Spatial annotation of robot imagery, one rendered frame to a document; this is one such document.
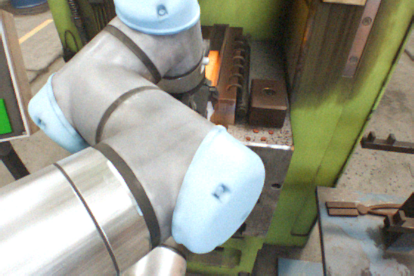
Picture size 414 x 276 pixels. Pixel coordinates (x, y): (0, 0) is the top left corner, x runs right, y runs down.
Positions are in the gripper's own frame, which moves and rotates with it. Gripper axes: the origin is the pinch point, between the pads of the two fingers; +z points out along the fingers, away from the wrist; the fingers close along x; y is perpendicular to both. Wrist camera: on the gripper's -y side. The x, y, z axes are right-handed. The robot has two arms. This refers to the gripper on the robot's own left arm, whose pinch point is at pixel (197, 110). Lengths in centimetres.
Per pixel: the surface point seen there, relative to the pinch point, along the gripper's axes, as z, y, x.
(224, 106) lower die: 7.3, -4.7, 5.1
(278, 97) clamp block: 8.6, -8.7, 17.7
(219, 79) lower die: 9.3, -12.6, 3.0
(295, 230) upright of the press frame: 85, 22, 40
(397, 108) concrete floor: 161, -81, 140
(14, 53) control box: -6.5, -7.3, -41.5
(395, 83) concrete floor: 180, -115, 153
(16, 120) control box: -1.7, 6.7, -39.0
